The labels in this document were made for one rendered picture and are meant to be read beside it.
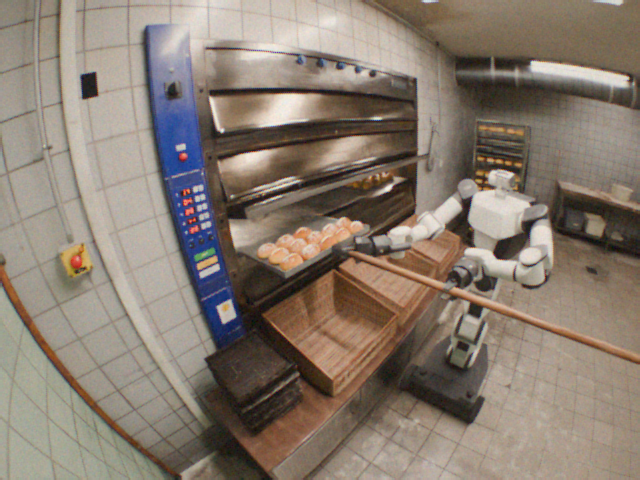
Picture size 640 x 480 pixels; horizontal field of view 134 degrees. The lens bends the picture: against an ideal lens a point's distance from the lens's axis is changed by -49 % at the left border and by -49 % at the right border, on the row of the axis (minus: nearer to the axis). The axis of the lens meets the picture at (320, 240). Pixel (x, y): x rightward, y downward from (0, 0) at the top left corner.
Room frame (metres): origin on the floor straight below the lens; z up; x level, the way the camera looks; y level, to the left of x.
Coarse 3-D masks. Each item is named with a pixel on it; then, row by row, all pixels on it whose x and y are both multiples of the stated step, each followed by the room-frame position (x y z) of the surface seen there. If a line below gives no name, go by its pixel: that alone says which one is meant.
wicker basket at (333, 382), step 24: (312, 288) 1.24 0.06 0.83; (336, 288) 1.35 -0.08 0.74; (360, 288) 1.24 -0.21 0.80; (264, 312) 1.02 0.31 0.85; (288, 312) 1.10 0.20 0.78; (312, 312) 1.19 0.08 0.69; (336, 312) 1.29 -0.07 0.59; (360, 312) 1.24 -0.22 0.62; (384, 312) 1.12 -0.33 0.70; (288, 336) 0.90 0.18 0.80; (312, 336) 1.10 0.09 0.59; (360, 336) 1.06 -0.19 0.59; (384, 336) 1.04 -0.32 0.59; (312, 360) 0.77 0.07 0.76; (336, 360) 0.90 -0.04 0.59; (360, 360) 0.82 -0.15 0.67; (336, 384) 0.70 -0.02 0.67
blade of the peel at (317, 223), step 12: (324, 216) 1.44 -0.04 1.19; (288, 228) 1.30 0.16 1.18; (312, 228) 1.28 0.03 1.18; (264, 240) 1.17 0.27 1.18; (276, 240) 1.16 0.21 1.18; (348, 240) 1.10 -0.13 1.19; (252, 252) 1.05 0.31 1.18; (324, 252) 0.98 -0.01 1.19; (264, 264) 0.93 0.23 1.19; (300, 264) 0.88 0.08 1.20; (288, 276) 0.84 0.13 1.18
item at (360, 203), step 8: (400, 184) 2.10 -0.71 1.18; (408, 184) 2.19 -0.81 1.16; (376, 192) 1.89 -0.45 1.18; (384, 192) 1.89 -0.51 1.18; (392, 192) 1.98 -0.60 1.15; (360, 200) 1.71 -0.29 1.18; (368, 200) 1.73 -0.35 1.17; (376, 200) 1.80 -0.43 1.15; (344, 208) 1.57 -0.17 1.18; (352, 208) 1.60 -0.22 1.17; (360, 208) 1.66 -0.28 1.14; (328, 216) 1.44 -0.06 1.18; (336, 216) 1.48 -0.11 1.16; (240, 256) 1.03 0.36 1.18; (240, 264) 1.01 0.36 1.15
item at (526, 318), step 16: (352, 256) 0.93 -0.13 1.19; (368, 256) 0.90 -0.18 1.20; (400, 272) 0.78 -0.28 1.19; (480, 304) 0.56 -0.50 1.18; (496, 304) 0.53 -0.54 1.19; (528, 320) 0.44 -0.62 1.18; (544, 320) 0.41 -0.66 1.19; (576, 336) 0.32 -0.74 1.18; (608, 352) 0.22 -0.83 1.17; (624, 352) 0.18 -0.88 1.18
